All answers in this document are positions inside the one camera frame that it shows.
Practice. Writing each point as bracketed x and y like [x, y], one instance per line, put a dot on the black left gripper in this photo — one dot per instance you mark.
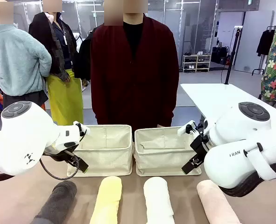
[58, 154]

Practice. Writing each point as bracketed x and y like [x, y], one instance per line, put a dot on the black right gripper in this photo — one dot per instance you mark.
[199, 145]

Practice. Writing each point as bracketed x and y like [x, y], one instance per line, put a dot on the dark grey towel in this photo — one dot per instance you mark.
[58, 200]

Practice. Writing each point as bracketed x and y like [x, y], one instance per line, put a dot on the yellow towel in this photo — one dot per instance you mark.
[107, 200]

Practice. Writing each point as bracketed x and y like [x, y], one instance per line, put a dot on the white towel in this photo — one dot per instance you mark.
[157, 200]

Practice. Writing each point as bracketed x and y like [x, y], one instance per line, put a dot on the pink towel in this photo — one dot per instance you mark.
[217, 207]

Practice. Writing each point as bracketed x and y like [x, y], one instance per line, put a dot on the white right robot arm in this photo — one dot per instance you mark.
[233, 130]

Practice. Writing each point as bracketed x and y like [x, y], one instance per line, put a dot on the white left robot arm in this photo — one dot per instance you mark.
[23, 140]

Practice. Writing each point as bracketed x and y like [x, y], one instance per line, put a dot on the bare hand of yellow-skirted person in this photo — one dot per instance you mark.
[66, 77]

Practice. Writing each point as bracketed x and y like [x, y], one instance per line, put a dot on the beige fabric basket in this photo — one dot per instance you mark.
[158, 161]
[105, 158]

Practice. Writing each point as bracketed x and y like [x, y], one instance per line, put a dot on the person in yellow skirt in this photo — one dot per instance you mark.
[63, 100]

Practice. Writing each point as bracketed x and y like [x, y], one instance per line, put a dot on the black braided right arm sleeve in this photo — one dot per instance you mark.
[256, 179]

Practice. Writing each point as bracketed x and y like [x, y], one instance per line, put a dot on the white table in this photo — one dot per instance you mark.
[217, 95]

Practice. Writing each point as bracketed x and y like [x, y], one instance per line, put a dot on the person in maroon cardigan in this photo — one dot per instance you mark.
[133, 88]

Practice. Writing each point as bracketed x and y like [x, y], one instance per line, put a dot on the white shoe rack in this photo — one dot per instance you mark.
[196, 63]

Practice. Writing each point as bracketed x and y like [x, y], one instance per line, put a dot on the figure in black garment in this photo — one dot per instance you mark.
[84, 58]

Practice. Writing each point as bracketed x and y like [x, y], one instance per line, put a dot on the black cases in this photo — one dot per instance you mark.
[219, 54]

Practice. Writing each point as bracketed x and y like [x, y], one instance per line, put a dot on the black tripod pole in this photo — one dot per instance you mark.
[232, 58]

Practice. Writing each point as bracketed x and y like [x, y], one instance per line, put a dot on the person in pale blue fleece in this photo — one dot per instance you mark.
[16, 60]

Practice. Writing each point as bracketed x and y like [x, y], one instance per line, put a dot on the black garment on rack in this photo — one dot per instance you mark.
[265, 42]

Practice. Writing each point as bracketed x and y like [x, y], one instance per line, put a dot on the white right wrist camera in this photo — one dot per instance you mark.
[184, 129]

